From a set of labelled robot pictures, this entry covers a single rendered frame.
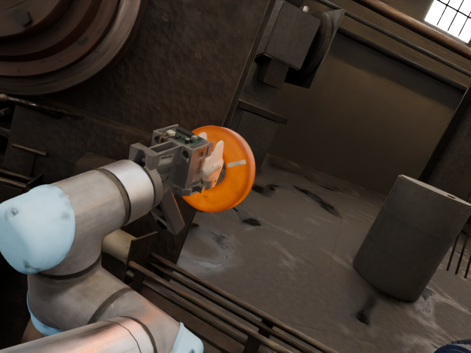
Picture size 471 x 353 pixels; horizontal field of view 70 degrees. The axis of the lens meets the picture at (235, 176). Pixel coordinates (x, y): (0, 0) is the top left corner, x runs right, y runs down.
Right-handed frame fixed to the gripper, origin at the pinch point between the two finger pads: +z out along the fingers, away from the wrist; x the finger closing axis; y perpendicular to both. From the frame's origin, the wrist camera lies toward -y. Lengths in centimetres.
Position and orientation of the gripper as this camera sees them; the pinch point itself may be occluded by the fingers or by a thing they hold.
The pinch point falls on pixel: (216, 159)
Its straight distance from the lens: 60.3
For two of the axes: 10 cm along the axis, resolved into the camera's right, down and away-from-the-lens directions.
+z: 5.0, -3.0, 8.1
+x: -8.3, -4.3, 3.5
